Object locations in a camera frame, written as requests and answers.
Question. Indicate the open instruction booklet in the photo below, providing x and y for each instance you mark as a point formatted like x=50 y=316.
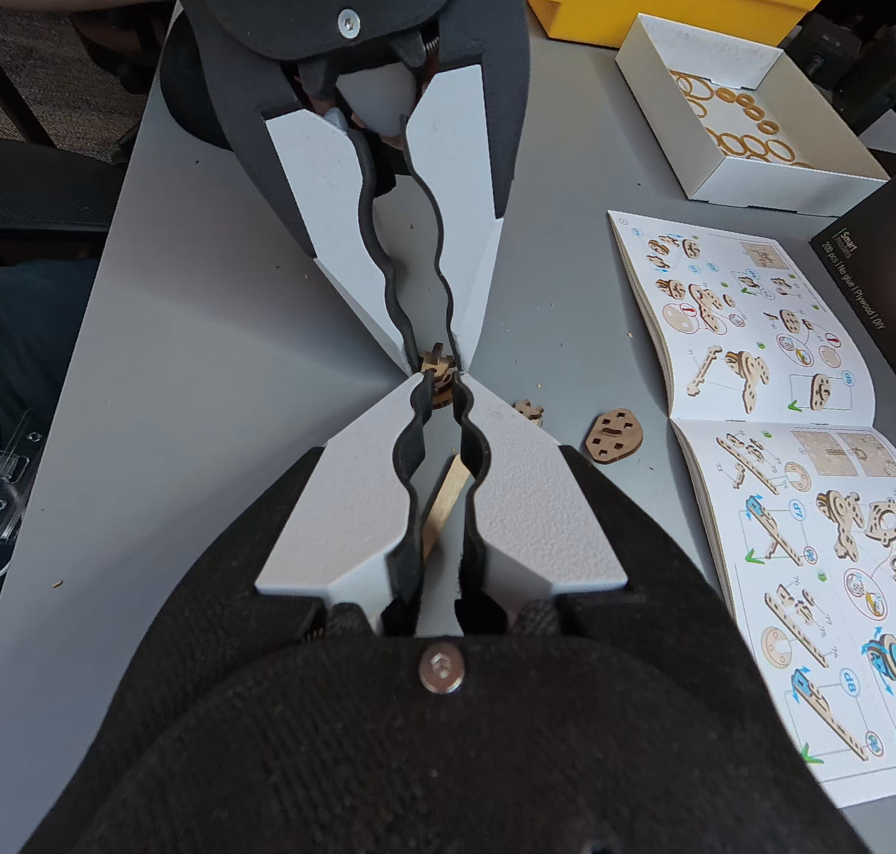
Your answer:
x=770 y=350

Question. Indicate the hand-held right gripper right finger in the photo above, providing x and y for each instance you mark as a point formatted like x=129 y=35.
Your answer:
x=539 y=518

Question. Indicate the black office chair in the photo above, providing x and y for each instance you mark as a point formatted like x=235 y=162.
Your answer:
x=56 y=188

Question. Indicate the group of wooden rings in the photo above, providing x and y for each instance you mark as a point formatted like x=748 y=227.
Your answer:
x=728 y=95

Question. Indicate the black model kit box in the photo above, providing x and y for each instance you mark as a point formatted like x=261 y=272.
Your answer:
x=868 y=237

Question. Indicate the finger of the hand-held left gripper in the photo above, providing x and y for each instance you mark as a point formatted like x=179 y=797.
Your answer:
x=315 y=188
x=462 y=167

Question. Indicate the small wooden gear assembly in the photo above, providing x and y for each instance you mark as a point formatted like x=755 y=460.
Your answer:
x=435 y=362

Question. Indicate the white cardboard box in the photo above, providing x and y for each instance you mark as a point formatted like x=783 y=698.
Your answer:
x=742 y=181

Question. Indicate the thin plywood strip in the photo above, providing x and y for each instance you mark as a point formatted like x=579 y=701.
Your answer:
x=442 y=504

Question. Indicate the oval slotted wooden disc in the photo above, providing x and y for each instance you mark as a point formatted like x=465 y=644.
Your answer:
x=616 y=441

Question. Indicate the small wooden connector piece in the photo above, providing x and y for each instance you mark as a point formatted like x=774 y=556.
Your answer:
x=530 y=413

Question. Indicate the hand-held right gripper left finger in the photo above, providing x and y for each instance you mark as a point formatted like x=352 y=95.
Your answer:
x=336 y=518

